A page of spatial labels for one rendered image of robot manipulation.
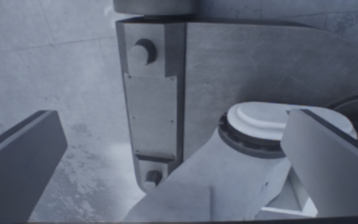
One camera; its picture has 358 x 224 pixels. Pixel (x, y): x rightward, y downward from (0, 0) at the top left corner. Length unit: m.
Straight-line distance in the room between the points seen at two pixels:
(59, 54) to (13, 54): 0.19
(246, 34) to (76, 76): 0.59
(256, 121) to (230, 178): 0.10
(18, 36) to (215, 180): 0.80
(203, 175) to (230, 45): 0.27
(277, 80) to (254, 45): 0.09
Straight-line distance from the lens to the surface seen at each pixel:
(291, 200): 0.50
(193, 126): 0.53
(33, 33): 0.87
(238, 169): 0.32
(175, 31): 0.43
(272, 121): 0.36
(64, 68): 0.83
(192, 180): 0.30
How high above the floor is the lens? 0.61
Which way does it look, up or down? 59 degrees down
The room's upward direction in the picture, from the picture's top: 160 degrees counter-clockwise
